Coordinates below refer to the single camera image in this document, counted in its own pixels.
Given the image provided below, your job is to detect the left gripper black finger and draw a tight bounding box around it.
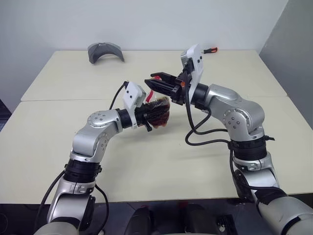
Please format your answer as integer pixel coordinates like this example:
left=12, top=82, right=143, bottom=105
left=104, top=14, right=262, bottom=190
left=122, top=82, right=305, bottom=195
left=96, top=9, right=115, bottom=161
left=143, top=97, right=170, bottom=110
left=144, top=107, right=169, bottom=123

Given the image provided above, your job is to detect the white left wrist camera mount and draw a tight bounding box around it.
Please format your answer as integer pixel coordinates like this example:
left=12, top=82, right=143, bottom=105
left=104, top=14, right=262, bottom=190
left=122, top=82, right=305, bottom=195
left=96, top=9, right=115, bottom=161
left=122, top=82, right=147, bottom=130

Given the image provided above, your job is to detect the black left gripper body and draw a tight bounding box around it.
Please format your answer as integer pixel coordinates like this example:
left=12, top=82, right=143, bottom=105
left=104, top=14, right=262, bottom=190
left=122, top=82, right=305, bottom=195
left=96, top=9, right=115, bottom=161
left=134, top=104, right=154, bottom=133

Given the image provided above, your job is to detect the dark rounded shape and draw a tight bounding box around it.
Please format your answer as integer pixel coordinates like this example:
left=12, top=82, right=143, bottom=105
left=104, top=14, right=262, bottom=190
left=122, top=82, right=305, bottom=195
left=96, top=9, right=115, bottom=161
left=127, top=207, right=155, bottom=235

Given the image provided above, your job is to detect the grey cap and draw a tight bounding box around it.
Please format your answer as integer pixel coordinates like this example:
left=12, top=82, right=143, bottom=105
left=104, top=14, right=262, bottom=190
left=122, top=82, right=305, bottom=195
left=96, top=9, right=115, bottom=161
left=87, top=42, right=125, bottom=65

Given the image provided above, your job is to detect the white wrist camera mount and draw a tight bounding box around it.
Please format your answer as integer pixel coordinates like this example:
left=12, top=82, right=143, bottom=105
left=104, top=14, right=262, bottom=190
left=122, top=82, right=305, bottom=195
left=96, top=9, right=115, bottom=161
left=180, top=44, right=205, bottom=99
left=122, top=82, right=147, bottom=130

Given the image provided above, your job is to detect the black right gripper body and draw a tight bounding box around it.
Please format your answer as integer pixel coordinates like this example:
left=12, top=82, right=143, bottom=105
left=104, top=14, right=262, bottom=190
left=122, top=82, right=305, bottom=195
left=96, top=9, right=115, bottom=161
left=170, top=72, right=194, bottom=105

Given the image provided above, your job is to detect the dark bin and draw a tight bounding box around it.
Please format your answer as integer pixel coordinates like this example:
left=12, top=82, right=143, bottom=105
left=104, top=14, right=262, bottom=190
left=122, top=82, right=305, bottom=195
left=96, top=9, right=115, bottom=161
left=0, top=97, right=8, bottom=130

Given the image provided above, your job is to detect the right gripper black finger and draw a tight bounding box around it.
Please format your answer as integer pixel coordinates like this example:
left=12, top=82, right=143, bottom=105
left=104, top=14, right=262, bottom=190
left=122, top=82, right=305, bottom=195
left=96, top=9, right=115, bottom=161
left=150, top=71, right=177, bottom=83
left=144, top=78, right=177, bottom=95

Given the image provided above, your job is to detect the clear bottle with red label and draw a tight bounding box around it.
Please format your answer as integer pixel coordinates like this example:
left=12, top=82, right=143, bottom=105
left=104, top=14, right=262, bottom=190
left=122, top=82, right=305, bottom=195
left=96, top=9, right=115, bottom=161
left=145, top=74, right=171, bottom=129

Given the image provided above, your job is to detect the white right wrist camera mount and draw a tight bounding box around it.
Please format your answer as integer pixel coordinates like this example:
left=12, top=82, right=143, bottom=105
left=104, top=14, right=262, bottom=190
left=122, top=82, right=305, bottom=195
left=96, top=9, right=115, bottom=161
left=180, top=44, right=205, bottom=99

